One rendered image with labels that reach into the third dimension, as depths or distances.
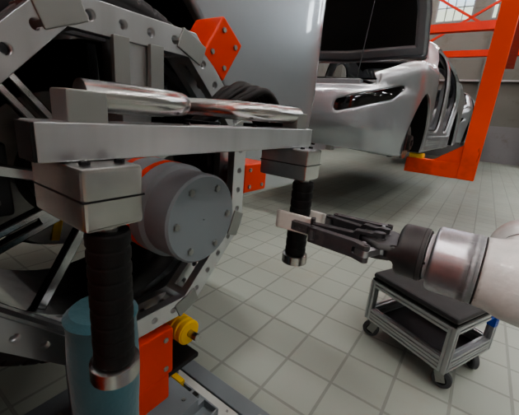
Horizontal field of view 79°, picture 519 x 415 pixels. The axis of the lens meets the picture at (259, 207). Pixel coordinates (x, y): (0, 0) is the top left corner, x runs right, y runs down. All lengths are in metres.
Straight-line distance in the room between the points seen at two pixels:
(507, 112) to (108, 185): 14.57
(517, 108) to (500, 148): 1.43
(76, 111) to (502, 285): 0.45
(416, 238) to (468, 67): 14.46
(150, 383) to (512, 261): 0.64
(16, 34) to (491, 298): 0.61
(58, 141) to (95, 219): 0.06
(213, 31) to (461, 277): 0.55
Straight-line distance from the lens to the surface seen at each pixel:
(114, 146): 0.30
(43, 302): 0.67
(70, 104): 0.28
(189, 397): 1.05
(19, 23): 0.48
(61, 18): 0.49
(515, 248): 0.47
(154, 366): 0.73
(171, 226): 0.41
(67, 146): 0.28
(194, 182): 0.42
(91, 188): 0.26
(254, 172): 0.76
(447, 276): 0.46
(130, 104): 0.31
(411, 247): 0.46
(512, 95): 14.73
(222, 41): 0.66
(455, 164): 3.93
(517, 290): 0.45
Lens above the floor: 1.00
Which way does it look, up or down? 16 degrees down
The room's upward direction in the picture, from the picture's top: 5 degrees clockwise
